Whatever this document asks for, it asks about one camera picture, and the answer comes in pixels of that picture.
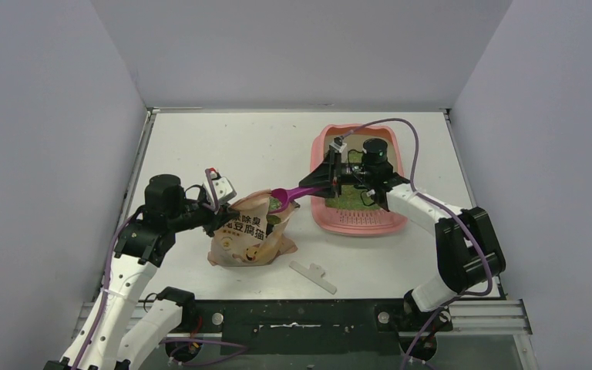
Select purple litter scoop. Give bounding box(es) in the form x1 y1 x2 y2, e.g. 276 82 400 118
268 187 311 214

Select beige cat litter bag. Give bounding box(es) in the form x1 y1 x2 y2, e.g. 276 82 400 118
207 190 300 267

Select white bag clip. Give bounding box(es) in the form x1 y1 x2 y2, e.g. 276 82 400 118
289 261 337 294

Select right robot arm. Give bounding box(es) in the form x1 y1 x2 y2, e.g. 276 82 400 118
298 136 506 329

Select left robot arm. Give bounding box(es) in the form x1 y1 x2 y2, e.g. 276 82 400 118
45 168 239 369

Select green cat litter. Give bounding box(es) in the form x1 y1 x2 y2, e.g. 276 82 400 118
269 186 381 211

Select pink litter box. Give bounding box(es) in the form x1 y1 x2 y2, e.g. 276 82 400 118
311 125 408 237

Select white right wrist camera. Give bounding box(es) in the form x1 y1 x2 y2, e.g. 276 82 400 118
329 135 347 153

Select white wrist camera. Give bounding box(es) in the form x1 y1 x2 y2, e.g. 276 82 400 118
329 135 347 153
202 167 237 210

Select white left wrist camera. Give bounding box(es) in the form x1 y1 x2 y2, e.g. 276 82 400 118
202 167 237 210

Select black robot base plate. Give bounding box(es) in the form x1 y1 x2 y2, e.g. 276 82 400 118
171 298 431 355

